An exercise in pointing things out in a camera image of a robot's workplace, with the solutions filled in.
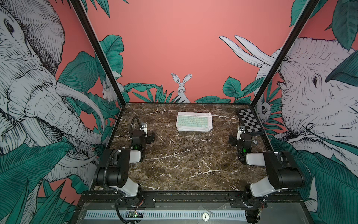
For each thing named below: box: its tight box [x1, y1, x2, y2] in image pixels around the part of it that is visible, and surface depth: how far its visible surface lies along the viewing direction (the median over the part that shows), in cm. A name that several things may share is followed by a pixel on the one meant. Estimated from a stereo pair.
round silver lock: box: [201, 211, 210, 222], surface depth 71 cm
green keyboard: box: [175, 112, 214, 132], surface depth 105 cm
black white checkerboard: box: [236, 108, 265, 135], surface depth 107 cm
